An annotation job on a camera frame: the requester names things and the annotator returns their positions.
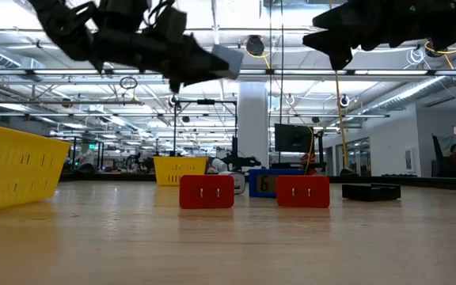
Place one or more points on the black flat tray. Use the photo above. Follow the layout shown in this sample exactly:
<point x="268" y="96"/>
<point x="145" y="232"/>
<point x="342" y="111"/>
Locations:
<point x="370" y="192"/>

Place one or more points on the large yellow plastic basket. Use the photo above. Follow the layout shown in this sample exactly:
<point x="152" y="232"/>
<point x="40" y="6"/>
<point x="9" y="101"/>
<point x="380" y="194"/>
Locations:
<point x="10" y="170"/>

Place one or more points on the white structural column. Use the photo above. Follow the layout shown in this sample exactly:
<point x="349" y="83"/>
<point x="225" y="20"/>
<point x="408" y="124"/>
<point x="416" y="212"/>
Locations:
<point x="253" y="122"/>

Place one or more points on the white black background robot arm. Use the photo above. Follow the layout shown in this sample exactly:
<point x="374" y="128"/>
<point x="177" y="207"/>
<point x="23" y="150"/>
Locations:
<point x="240" y="162"/>

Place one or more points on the black table edge rail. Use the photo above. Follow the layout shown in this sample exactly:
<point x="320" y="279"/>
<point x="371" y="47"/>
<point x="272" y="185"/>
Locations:
<point x="113" y="177"/>

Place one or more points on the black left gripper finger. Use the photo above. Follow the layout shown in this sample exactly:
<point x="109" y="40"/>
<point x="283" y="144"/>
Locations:
<point x="188" y="77"/>
<point x="204" y="53"/>

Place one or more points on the blue digital clock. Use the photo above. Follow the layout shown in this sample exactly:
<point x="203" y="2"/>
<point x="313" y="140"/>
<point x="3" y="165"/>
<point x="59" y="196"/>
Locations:
<point x="261" y="184"/>

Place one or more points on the black monitor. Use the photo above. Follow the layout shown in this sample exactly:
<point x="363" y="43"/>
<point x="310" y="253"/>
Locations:
<point x="293" y="137"/>

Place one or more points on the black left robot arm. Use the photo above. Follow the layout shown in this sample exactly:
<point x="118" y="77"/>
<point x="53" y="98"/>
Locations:
<point x="65" y="31"/>

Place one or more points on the black metal stand frame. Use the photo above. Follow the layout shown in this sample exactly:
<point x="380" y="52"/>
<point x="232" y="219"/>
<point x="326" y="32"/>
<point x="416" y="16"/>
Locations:
<point x="174" y="126"/>

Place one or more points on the red orange background object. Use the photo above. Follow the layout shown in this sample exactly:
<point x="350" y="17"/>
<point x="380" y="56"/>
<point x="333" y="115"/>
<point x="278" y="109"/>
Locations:
<point x="308" y="162"/>

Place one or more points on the white rounded device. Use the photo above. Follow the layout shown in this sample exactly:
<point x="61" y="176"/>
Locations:
<point x="239" y="183"/>

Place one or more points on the red power adapter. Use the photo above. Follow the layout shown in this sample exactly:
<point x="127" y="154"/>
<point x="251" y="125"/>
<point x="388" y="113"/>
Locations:
<point x="206" y="192"/>
<point x="303" y="192"/>

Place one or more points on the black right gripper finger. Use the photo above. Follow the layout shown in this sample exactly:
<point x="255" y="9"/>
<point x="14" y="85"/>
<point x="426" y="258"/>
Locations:
<point x="343" y="17"/>
<point x="339" y="47"/>

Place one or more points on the small yellow plastic basket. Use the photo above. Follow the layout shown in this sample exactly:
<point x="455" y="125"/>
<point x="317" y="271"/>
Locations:
<point x="178" y="170"/>

